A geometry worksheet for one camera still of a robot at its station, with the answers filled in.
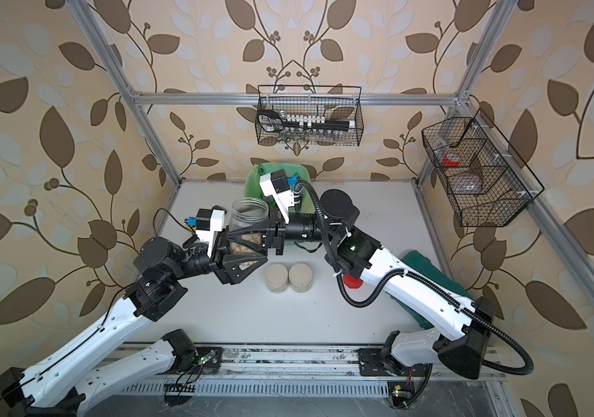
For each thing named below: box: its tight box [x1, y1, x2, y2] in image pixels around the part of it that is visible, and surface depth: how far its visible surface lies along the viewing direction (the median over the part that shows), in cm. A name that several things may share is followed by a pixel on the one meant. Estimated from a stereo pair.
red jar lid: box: [343, 274, 363, 289], surface depth 90 cm
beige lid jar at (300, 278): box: [288, 263, 313, 293], surface depth 86 cm
